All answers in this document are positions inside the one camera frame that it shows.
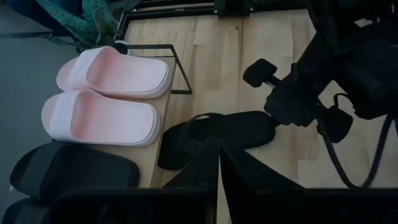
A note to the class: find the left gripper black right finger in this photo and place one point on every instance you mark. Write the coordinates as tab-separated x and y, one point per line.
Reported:
311	208

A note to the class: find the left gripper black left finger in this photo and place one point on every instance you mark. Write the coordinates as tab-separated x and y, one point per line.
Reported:
133	208

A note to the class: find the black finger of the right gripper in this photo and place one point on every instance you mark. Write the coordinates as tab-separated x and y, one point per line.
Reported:
276	107
298	116

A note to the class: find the black slide sandal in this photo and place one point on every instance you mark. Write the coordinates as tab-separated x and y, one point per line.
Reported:
77	171
236	130

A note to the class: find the pink foam slide sandal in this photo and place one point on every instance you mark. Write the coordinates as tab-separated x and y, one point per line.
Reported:
109	121
124	74

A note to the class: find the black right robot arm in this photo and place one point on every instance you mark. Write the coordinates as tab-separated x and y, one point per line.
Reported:
367	62

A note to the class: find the green leafy plant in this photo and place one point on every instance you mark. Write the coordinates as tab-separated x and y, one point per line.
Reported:
77	21

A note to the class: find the wooden shelf with metal frame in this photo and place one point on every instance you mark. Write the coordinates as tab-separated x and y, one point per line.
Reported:
149	165

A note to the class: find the black aluminium rig frame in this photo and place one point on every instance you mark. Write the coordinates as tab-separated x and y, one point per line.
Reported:
230	6

